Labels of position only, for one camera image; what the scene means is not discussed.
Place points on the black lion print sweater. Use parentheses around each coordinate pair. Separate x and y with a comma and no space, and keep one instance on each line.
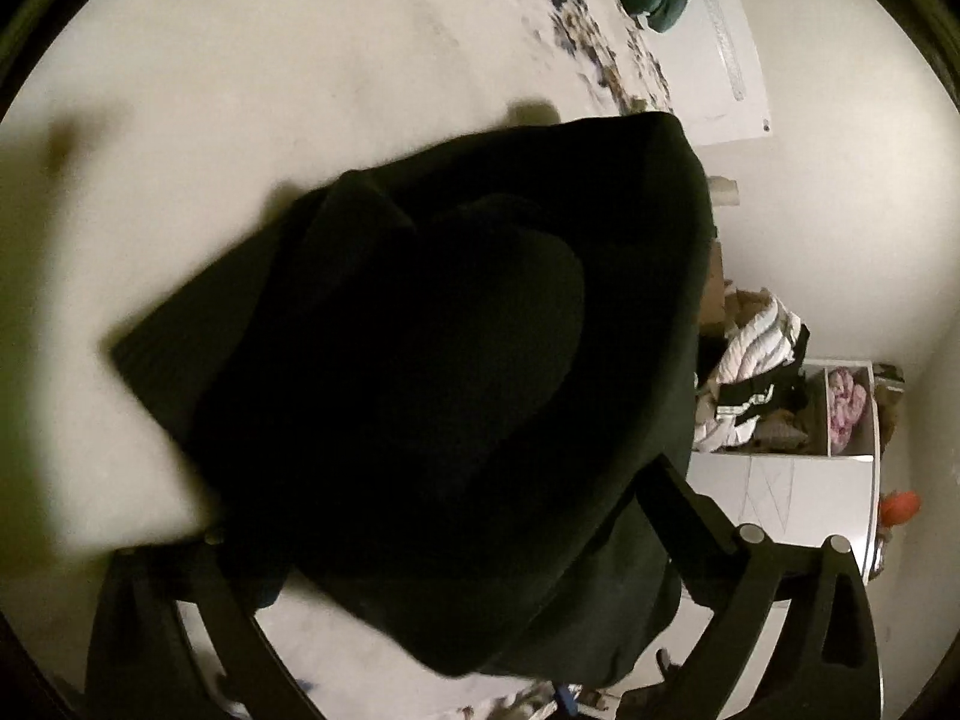
(429,388)

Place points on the floral bed blanket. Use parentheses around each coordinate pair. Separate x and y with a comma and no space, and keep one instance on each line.
(155,133)

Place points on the cardboard box by wall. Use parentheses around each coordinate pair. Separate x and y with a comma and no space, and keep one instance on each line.
(718,303)

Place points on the white bed headboard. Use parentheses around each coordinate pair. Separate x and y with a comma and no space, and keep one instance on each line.
(711,66)

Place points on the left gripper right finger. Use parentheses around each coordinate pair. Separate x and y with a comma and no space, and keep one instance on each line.
(825,663)

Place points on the white wardrobe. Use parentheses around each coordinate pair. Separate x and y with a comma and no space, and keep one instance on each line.
(796,499)

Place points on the pile of clothes on chair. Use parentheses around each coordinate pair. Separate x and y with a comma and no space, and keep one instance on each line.
(765,346)

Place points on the orange object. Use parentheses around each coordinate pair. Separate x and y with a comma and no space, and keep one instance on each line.
(898,508)

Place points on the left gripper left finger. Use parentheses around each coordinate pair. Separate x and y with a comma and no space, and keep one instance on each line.
(140,660)

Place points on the pink clothes in shelf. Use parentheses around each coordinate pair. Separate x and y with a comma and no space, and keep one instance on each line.
(847,400)

